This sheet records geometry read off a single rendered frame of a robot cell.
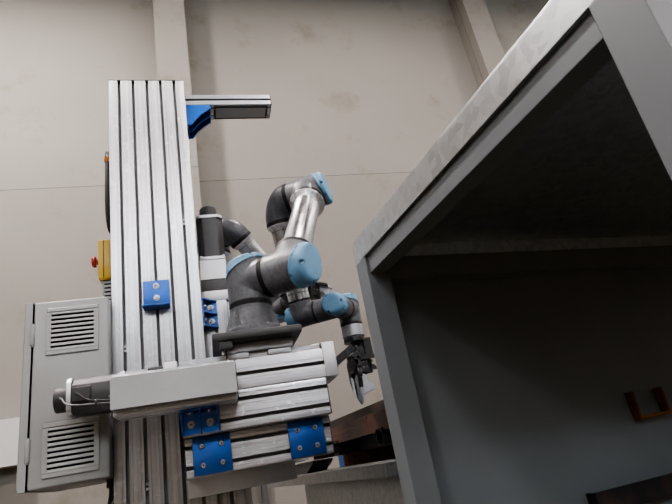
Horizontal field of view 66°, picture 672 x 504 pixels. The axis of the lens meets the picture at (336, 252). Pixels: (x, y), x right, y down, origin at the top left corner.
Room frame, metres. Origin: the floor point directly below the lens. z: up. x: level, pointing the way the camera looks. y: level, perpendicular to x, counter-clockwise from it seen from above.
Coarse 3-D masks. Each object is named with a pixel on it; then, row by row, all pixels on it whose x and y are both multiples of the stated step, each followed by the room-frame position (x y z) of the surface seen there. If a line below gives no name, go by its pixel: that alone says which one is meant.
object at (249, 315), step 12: (240, 300) 1.31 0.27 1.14; (252, 300) 1.31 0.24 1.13; (264, 300) 1.33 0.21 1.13; (240, 312) 1.30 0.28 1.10; (252, 312) 1.30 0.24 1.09; (264, 312) 1.31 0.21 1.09; (228, 324) 1.33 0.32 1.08; (240, 324) 1.30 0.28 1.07; (252, 324) 1.29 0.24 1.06; (264, 324) 1.30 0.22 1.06; (276, 324) 1.33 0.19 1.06
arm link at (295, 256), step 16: (304, 176) 1.52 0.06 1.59; (320, 176) 1.48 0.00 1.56; (288, 192) 1.51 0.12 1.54; (304, 192) 1.46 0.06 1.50; (320, 192) 1.49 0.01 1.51; (288, 208) 1.54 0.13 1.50; (304, 208) 1.42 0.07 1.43; (320, 208) 1.51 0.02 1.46; (288, 224) 1.40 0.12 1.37; (304, 224) 1.38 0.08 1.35; (288, 240) 1.30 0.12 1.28; (304, 240) 1.31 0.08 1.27; (272, 256) 1.28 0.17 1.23; (288, 256) 1.26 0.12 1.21; (304, 256) 1.26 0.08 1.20; (272, 272) 1.27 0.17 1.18; (288, 272) 1.26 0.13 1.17; (304, 272) 1.26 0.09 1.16; (320, 272) 1.33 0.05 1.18; (272, 288) 1.30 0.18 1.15; (288, 288) 1.31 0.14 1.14
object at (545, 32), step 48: (576, 0) 0.35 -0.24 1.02; (528, 48) 0.40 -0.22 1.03; (480, 96) 0.48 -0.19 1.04; (576, 96) 0.53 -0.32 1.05; (624, 96) 0.54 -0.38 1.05; (528, 144) 0.62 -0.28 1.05; (576, 144) 0.64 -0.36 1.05; (624, 144) 0.67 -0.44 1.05; (480, 192) 0.74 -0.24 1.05; (528, 192) 0.77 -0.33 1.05; (576, 192) 0.81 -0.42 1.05; (624, 192) 0.85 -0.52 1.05; (432, 240) 0.91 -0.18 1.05; (480, 240) 0.95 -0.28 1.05; (528, 240) 1.01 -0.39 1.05; (576, 240) 1.05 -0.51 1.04; (624, 240) 1.11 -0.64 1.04
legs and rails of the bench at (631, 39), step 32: (608, 0) 0.33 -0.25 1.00; (640, 0) 0.31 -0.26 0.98; (576, 32) 0.36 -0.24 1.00; (608, 32) 0.34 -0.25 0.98; (640, 32) 0.32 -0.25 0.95; (544, 64) 0.40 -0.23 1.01; (576, 64) 0.37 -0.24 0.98; (640, 64) 0.33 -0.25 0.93; (512, 96) 0.45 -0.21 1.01; (544, 96) 0.41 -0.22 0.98; (640, 96) 0.34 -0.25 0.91; (512, 128) 0.46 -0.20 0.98; (480, 160) 0.51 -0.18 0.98; (448, 192) 0.58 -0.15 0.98; (416, 224) 0.66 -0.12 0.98; (384, 256) 0.77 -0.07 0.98
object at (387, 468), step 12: (336, 468) 1.98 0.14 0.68; (348, 468) 1.47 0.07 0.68; (360, 468) 1.39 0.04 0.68; (372, 468) 1.31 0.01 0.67; (384, 468) 1.25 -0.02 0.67; (396, 468) 1.25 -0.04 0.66; (288, 480) 2.09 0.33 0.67; (300, 480) 1.93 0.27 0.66; (312, 480) 1.79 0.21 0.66; (324, 480) 1.68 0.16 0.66; (336, 480) 1.57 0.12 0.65; (348, 480) 1.48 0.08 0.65
